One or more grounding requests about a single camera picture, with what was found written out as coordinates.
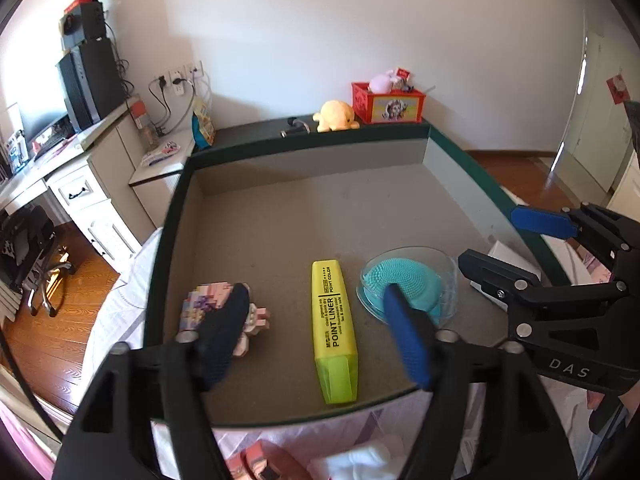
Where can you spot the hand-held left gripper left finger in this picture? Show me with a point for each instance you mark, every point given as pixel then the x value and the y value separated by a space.
pixel 225 330

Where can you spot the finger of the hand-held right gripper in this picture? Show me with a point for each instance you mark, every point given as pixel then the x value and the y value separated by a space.
pixel 540 222
pixel 495 270

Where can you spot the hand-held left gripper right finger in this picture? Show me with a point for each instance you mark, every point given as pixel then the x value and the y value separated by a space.
pixel 407 340

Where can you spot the pink pixel block figure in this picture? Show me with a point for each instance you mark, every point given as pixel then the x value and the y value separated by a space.
pixel 260 317

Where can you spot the dark green pink cardboard box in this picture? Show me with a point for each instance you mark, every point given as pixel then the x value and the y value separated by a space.
pixel 300 210

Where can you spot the small white box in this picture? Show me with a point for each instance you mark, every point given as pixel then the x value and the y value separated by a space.
pixel 502 253

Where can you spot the teal silicone brush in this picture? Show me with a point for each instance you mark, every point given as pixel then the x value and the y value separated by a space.
pixel 405 272

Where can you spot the yellow point liner highlighter box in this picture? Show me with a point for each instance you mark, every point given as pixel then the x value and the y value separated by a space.
pixel 335 320

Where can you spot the white door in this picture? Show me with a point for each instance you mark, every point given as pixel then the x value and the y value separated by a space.
pixel 600 110

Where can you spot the salmon pink object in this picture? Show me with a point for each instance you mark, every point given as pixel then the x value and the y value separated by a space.
pixel 285 462

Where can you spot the red paper door decoration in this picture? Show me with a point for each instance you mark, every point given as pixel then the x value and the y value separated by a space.
pixel 618 87

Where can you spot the white bedside cabinet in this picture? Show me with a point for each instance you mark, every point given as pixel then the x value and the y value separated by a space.
pixel 155 190

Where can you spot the red plastic crate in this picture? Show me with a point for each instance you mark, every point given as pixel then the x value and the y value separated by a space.
pixel 392 107

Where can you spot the white tissue packet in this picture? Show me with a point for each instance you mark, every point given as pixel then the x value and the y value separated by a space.
pixel 160 152

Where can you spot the white desk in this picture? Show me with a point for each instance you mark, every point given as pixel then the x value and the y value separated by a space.
pixel 80 195

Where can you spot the small red white figure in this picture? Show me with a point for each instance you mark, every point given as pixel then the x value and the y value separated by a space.
pixel 404 77

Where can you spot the black office chair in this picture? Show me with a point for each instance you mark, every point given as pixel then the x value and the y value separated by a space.
pixel 30 275

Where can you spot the pink plush toy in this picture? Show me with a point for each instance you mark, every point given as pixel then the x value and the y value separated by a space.
pixel 381 82

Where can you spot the small black metal tool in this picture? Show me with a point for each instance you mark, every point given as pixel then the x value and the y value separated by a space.
pixel 295 127

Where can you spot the black jacket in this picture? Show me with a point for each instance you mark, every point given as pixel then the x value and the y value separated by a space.
pixel 35 230

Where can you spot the yellow snack packet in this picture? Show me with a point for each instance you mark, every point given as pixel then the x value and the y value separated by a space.
pixel 204 112

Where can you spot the yellow plush toy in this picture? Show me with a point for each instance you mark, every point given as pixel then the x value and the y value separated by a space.
pixel 334 116

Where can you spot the orange lid jar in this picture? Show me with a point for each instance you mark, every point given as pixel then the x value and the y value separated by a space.
pixel 141 117

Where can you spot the pink bed sheet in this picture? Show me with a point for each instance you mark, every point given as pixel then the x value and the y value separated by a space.
pixel 25 445

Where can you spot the blue white box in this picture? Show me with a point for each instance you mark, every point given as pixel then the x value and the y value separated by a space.
pixel 15 152

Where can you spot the black computer tower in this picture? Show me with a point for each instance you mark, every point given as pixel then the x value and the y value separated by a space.
pixel 92 82

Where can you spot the black speaker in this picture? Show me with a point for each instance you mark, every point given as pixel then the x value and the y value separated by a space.
pixel 95 20

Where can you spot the dark printed box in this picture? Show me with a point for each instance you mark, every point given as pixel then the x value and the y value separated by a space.
pixel 71 27

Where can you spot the white wall outlet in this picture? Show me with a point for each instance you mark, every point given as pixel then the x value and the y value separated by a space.
pixel 182 75

